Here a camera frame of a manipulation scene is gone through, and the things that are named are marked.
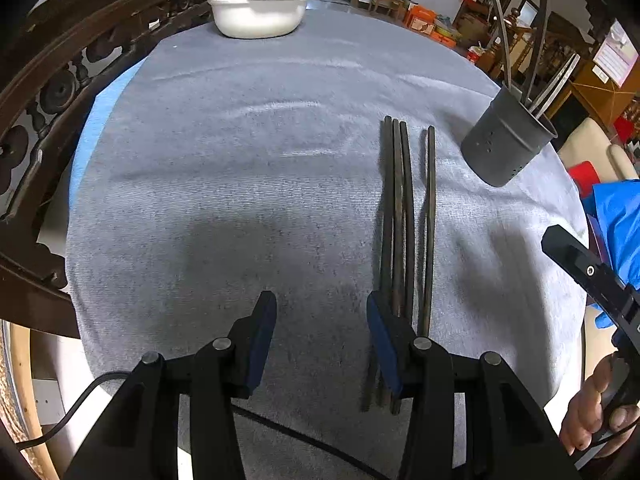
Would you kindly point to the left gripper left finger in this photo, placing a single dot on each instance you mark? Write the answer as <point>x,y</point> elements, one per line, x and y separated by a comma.
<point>136,436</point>

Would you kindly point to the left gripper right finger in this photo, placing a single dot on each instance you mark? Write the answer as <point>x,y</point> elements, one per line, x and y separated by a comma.
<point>470,418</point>

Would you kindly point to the silver chopstick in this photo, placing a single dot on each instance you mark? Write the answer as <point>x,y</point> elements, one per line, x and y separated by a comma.
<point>549,102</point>
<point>560,78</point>

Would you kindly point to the dark chopstick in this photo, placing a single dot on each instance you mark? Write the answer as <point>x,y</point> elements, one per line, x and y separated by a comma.
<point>382,249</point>
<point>429,220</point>
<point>410,245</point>
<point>540,28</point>
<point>395,297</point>
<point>504,42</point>

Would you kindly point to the person right hand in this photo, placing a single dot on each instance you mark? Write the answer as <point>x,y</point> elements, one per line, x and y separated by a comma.
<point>584,414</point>

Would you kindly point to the blue plastic bag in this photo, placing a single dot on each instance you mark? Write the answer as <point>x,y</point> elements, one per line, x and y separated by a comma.
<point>615,207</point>

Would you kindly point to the red plastic stool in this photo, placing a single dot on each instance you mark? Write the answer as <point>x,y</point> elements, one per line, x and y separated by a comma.
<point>585,177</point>

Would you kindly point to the beige sofa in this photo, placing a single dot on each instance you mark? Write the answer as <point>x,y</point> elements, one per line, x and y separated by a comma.
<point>589,143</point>

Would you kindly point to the dark grey utensil holder cup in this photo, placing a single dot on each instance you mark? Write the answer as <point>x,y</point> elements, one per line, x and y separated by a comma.
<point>505,139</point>

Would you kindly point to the grey towel table mat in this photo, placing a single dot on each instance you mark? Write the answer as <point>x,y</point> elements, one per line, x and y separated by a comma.
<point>228,167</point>

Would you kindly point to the orange box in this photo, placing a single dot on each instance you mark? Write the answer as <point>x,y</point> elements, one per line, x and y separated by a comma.
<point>420,20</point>

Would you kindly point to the dark carved wooden sideboard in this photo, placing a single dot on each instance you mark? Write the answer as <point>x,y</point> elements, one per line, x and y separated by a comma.
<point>63,55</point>

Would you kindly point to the white plastic basin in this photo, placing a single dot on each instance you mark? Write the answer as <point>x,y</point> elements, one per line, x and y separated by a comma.
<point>257,19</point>

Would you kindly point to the wall calendar poster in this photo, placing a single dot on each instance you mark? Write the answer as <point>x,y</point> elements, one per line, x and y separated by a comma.
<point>617,55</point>

